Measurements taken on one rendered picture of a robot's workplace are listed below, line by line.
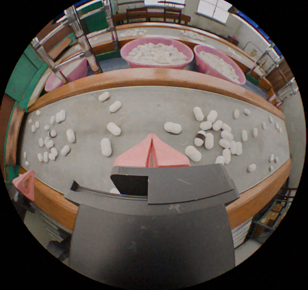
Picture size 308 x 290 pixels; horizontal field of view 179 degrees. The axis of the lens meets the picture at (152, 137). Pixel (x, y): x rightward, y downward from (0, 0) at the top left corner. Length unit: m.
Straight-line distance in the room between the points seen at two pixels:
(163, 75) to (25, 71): 0.80
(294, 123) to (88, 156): 4.66
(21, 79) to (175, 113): 0.84
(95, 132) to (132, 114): 0.10
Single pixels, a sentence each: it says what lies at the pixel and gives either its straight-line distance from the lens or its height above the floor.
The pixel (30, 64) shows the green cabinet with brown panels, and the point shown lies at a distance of 0.86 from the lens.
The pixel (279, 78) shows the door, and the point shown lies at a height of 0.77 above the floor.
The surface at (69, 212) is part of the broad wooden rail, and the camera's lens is 0.31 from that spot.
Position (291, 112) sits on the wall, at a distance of 4.57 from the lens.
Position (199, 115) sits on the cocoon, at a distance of 0.23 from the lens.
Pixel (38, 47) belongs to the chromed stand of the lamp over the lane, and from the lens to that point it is 0.39.
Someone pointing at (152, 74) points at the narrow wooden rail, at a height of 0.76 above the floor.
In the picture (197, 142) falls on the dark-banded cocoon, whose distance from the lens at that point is 0.21.
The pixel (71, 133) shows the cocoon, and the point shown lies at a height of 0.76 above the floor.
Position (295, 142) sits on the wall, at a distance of 4.55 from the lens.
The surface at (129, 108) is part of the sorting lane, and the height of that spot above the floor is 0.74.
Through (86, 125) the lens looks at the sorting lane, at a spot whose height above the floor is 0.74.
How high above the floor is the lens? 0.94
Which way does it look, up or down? 77 degrees down
